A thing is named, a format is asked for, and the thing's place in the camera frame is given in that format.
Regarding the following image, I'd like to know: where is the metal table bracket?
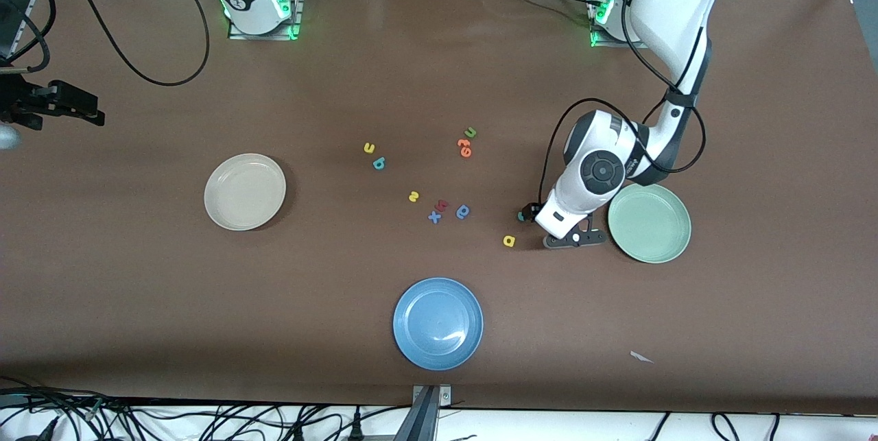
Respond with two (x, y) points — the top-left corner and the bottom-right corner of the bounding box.
(394, 385), (453, 441)

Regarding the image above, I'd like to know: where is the brown table mat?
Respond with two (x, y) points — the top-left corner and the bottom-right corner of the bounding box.
(0, 0), (878, 416)

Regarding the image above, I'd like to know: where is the black looped cable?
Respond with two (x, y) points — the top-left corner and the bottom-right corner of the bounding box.
(0, 0), (53, 75)

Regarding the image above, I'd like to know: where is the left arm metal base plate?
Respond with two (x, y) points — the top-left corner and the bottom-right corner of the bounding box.
(586, 0), (649, 49)

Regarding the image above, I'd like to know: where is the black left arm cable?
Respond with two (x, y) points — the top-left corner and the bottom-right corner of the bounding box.
(537, 0), (707, 207)

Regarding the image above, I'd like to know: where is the pale green plate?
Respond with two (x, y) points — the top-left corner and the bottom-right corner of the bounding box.
(607, 182), (692, 264)

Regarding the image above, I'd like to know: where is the beige brown plate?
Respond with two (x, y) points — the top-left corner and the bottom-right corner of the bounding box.
(204, 153), (287, 232)

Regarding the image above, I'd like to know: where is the blue plate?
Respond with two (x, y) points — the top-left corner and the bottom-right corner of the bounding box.
(392, 278), (484, 371)

